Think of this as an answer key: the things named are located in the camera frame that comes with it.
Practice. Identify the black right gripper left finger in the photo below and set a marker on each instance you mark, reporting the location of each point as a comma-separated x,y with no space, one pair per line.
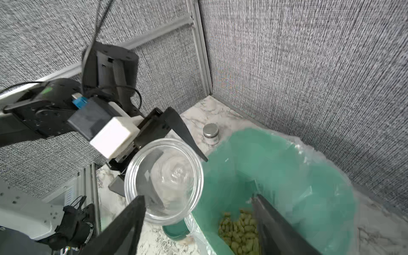
129,222

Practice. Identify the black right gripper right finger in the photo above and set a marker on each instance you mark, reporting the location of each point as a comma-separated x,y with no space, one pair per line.
276,234

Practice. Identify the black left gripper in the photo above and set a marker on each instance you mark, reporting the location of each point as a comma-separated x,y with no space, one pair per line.
155,126

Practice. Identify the orange-lidded peanut jar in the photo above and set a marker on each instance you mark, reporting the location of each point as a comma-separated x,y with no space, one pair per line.
177,176

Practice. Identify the green-lidded peanut jar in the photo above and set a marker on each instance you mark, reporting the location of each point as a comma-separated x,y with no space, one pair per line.
176,232

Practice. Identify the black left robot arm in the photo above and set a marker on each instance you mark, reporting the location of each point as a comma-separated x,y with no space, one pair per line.
109,73

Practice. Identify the small silver-lidded tin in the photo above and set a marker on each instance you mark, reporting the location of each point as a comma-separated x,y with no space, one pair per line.
210,133

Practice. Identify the green plastic trash bin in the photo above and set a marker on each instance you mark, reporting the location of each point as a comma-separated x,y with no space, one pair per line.
308,190

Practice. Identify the clear plastic bin liner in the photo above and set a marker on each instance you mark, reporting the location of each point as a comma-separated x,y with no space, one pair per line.
376,231

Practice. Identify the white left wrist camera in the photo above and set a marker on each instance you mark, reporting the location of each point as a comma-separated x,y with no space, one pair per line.
107,127

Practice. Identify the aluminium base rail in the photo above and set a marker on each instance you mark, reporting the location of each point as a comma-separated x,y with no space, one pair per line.
81,193

